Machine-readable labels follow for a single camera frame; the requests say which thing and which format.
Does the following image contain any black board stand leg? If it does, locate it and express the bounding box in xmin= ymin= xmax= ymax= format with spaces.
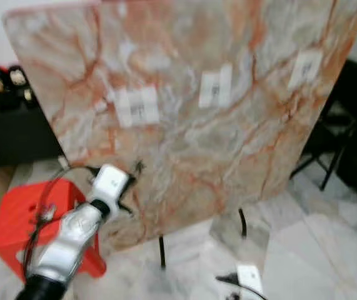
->
xmin=239 ymin=208 xmax=248 ymax=240
xmin=158 ymin=235 xmax=168 ymax=271

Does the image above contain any orange marble pattern board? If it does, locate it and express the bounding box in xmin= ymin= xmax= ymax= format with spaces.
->
xmin=3 ymin=0 xmax=357 ymax=254

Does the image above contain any metal key bunch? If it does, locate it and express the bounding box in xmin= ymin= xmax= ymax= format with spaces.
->
xmin=36 ymin=201 xmax=59 ymax=226

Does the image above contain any red plastic stool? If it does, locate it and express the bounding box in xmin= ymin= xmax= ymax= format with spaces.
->
xmin=0 ymin=177 xmax=108 ymax=279

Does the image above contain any black low sideboard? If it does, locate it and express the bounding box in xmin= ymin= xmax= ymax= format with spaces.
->
xmin=0 ymin=80 xmax=68 ymax=169

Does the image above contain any black pouch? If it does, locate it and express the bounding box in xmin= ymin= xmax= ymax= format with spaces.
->
xmin=0 ymin=87 xmax=18 ymax=112

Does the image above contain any black round plush toy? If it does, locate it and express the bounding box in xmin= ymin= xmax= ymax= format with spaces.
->
xmin=7 ymin=65 xmax=29 ymax=88

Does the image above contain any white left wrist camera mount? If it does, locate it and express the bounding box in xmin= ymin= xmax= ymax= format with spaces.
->
xmin=91 ymin=163 xmax=131 ymax=208

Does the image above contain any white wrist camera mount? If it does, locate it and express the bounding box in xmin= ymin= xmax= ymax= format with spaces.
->
xmin=91 ymin=163 xmax=131 ymax=208
xmin=236 ymin=264 xmax=264 ymax=298

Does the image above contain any clear taped wall hook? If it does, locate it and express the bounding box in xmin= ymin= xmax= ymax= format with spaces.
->
xmin=288 ymin=48 xmax=323 ymax=90
xmin=198 ymin=62 xmax=234 ymax=109
xmin=115 ymin=85 xmax=161 ymax=128

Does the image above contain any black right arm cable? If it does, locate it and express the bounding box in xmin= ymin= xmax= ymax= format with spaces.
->
xmin=214 ymin=271 xmax=270 ymax=300

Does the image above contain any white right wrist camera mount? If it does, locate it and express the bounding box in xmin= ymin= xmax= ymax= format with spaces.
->
xmin=236 ymin=264 xmax=264 ymax=298

